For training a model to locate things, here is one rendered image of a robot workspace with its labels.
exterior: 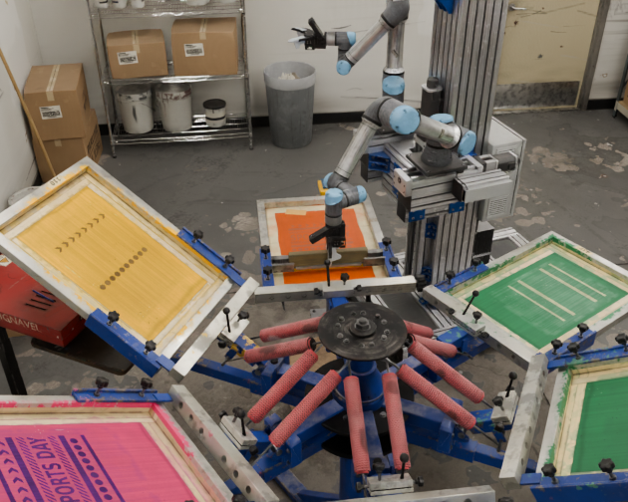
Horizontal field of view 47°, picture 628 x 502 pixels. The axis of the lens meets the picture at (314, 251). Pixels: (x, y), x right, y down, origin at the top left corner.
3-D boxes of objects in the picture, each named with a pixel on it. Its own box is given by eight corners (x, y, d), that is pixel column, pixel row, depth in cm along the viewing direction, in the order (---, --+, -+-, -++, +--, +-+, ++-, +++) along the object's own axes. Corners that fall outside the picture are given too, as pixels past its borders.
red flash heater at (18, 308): (-55, 312, 298) (-63, 289, 291) (24, 254, 332) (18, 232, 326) (65, 352, 278) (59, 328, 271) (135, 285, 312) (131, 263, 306)
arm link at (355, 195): (353, 178, 320) (333, 184, 315) (368, 188, 312) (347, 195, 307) (353, 193, 324) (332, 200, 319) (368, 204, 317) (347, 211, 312)
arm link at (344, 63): (415, 13, 353) (346, 82, 376) (414, 6, 362) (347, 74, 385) (399, -4, 350) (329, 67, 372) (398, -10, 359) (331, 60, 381)
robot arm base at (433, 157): (442, 150, 361) (444, 132, 356) (458, 163, 350) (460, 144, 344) (415, 155, 357) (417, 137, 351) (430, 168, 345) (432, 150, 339)
